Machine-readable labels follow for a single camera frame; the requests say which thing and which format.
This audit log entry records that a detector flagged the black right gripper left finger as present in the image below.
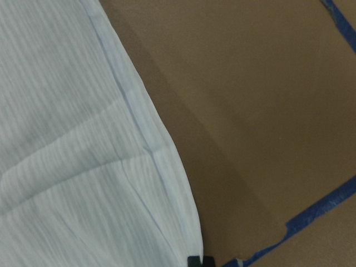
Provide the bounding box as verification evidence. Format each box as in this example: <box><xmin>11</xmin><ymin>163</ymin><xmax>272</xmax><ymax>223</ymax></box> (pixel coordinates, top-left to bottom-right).
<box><xmin>187</xmin><ymin>256</ymin><xmax>201</xmax><ymax>267</ymax></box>

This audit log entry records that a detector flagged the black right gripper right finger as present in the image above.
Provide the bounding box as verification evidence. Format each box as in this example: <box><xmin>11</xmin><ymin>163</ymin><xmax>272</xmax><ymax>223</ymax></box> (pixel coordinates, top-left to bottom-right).
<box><xmin>202</xmin><ymin>256</ymin><xmax>215</xmax><ymax>267</ymax></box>

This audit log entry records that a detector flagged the light blue button-up shirt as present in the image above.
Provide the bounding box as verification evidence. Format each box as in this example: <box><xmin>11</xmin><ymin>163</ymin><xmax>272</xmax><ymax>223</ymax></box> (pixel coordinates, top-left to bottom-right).
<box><xmin>1</xmin><ymin>1</ymin><xmax>204</xmax><ymax>266</ymax></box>

